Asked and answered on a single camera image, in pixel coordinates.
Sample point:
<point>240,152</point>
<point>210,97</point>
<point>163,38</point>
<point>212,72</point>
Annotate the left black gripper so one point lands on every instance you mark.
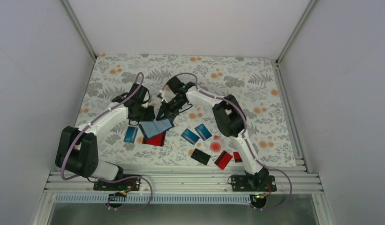
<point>149,116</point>

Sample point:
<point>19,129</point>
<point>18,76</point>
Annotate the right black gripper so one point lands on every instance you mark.
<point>168,113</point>

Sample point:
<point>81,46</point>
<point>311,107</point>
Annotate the dark blue card holder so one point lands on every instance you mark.
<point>152,128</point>

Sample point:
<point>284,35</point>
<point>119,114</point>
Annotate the black card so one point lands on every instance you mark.
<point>200,156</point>

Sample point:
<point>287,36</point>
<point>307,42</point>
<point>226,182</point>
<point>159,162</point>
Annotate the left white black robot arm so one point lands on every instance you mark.
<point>78,146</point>

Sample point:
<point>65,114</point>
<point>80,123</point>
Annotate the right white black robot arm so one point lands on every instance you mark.
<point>230,120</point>

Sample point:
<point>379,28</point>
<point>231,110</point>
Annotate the blue card far left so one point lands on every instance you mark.
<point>130,134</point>

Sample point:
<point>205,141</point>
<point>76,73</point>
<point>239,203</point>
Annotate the blue card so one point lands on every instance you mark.
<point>130,134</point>
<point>203,132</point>
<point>190,136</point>

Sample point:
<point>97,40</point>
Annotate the red card overlapping stack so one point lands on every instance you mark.
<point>159,139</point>

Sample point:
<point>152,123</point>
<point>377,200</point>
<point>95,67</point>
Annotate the red card upper stack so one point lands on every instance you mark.
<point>148,141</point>

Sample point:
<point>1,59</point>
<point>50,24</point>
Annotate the blue card centre right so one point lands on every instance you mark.
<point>203,132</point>

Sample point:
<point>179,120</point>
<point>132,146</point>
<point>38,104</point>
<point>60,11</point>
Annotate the white card red circle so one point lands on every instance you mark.
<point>216,144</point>

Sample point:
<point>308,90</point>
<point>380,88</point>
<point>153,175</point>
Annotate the red card tilted right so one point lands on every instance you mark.
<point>223,160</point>

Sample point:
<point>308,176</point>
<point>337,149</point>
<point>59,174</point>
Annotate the red card far right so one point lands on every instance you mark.
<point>237,157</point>

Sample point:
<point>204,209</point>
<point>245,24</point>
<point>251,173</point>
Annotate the floral patterned table mat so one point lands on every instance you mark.
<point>251,80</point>

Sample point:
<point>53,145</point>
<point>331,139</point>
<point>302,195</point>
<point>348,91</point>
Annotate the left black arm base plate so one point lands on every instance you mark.
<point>132,184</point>

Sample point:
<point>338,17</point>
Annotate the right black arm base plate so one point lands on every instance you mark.
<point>242,183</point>

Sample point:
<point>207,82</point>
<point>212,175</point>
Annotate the aluminium front rail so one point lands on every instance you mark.
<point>202,182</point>

